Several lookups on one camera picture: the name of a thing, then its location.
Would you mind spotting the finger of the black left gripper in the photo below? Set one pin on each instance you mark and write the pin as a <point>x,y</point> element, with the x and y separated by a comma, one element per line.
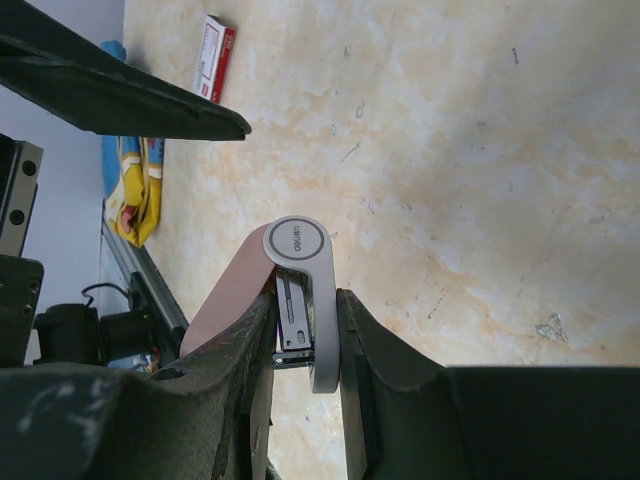
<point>55,68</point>

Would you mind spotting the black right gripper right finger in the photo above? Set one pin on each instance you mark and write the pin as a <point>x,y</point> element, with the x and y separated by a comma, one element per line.
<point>408,417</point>

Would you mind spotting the red white staple box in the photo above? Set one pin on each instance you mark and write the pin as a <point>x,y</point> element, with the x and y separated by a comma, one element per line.
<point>214,58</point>

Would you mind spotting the blue yellow cartoon cloth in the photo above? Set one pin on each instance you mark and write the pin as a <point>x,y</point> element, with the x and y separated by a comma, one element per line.
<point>132,173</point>

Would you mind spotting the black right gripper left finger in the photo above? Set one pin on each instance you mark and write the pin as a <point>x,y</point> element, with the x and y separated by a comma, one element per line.
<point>205,416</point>

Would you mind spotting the pink white mini stapler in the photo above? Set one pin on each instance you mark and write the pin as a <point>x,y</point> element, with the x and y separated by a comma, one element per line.
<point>295,252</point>

